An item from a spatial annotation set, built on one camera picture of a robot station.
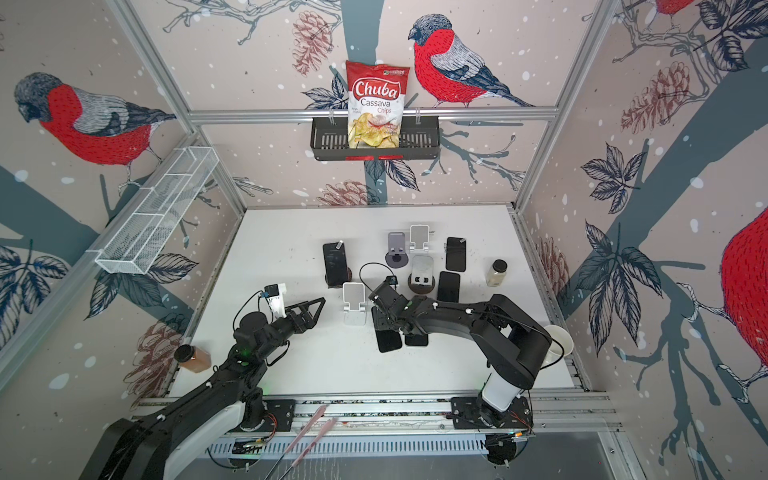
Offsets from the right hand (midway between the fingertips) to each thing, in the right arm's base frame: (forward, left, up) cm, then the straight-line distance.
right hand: (384, 315), depth 90 cm
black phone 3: (-7, -2, 0) cm, 7 cm away
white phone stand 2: (+3, +9, +7) cm, 12 cm away
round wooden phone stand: (+10, -12, -1) cm, 16 cm away
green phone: (+11, -21, -2) cm, 24 cm away
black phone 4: (-7, -10, -1) cm, 12 cm away
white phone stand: (+26, -11, +8) cm, 29 cm away
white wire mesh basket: (+4, +60, +30) cm, 67 cm away
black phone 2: (+26, -25, -2) cm, 36 cm away
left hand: (-1, +17, +11) cm, 21 cm away
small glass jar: (+13, -35, +6) cm, 38 cm away
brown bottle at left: (-17, +49, +7) cm, 52 cm away
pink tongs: (-28, +16, 0) cm, 32 cm away
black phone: (+14, +16, +7) cm, 22 cm away
